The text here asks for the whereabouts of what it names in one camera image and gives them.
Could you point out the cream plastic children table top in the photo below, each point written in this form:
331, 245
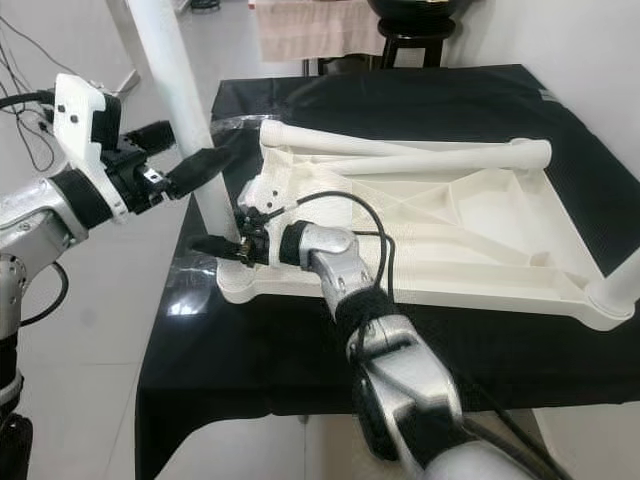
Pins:
460, 230

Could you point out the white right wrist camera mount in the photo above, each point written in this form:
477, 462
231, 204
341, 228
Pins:
265, 195

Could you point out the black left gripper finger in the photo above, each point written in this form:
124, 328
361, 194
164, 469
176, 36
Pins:
150, 137
200, 170

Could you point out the black tablecloth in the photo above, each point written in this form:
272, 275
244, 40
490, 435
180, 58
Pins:
260, 370

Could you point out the white plastic table leg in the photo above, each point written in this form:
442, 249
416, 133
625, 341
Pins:
170, 80
450, 158
340, 140
620, 290

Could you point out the clear plastic bag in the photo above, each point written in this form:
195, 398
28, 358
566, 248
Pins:
185, 295
235, 125

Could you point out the black bowl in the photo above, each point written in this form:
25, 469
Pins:
420, 8

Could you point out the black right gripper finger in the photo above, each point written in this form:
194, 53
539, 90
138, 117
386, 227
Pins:
218, 249

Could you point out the black stool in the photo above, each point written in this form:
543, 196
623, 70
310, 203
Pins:
415, 38

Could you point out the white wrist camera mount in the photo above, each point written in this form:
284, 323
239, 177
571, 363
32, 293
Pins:
265, 195
75, 125

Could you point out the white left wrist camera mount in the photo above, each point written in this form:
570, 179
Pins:
75, 125

